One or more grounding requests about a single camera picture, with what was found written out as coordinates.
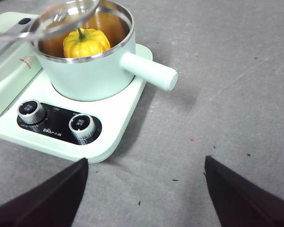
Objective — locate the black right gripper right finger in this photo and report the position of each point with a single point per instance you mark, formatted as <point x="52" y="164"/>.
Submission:
<point x="241" y="201"/>

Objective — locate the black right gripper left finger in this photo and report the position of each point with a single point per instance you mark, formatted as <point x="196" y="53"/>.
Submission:
<point x="49" y="198"/>

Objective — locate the yellow toy pumpkin green stem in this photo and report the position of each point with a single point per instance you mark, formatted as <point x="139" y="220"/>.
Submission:
<point x="87" y="46"/>

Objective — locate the glass pot lid green knob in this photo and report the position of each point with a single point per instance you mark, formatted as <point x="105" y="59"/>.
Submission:
<point x="49" y="26"/>

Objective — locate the silver control knob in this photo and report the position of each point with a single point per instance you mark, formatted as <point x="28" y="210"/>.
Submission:
<point x="30" y="110"/>
<point x="82" y="125"/>

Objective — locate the mint green cooker base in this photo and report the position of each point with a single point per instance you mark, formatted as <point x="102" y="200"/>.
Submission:
<point x="123" y="123"/>

